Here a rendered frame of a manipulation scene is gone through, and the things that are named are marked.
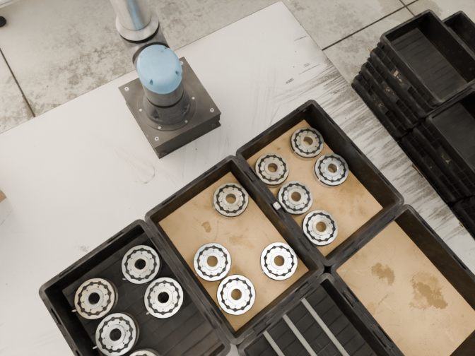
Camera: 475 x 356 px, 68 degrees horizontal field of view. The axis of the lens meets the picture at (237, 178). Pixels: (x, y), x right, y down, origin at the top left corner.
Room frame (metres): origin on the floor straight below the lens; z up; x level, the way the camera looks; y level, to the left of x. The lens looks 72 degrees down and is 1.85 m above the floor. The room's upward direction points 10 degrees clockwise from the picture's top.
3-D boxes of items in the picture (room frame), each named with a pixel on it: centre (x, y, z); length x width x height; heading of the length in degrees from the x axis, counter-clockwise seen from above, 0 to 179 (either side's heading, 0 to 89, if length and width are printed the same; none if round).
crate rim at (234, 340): (0.12, -0.02, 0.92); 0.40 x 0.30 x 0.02; 47
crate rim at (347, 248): (0.34, -0.22, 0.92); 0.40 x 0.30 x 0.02; 47
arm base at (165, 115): (0.55, 0.27, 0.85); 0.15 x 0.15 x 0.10
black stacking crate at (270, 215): (0.12, -0.02, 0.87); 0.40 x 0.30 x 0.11; 47
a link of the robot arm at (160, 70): (0.55, 0.27, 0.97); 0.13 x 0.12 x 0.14; 35
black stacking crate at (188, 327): (-0.10, 0.19, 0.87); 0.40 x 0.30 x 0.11; 47
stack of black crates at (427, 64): (1.12, -0.76, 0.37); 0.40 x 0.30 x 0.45; 41
